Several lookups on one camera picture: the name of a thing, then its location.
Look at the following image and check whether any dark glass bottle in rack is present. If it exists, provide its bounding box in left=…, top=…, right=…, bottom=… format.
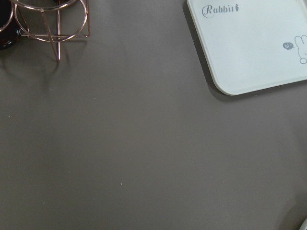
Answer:
left=0, top=0, right=21, bottom=50

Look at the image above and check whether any rose gold wire bottle rack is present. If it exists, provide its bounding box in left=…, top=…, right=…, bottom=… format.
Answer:
left=10, top=0, right=91, bottom=61

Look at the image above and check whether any white rabbit print tray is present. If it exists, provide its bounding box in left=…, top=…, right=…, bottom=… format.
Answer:
left=187, top=0, right=307, bottom=95

